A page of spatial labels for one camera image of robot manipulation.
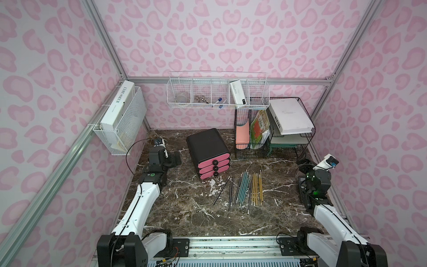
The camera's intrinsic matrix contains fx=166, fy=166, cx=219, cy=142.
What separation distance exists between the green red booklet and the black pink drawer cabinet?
234mm

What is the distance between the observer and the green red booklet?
962 mm

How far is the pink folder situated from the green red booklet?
3 centimetres

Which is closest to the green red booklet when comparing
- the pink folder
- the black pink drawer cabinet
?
the pink folder

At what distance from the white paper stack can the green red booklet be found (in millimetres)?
45

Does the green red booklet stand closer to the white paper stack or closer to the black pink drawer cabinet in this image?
the white paper stack

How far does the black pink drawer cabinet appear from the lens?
855 millimetres

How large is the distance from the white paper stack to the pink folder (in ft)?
0.65

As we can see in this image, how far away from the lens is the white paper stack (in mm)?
896

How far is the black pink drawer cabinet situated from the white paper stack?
0.33 meters

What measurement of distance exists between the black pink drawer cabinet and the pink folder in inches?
6.1

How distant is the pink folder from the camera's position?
106 cm
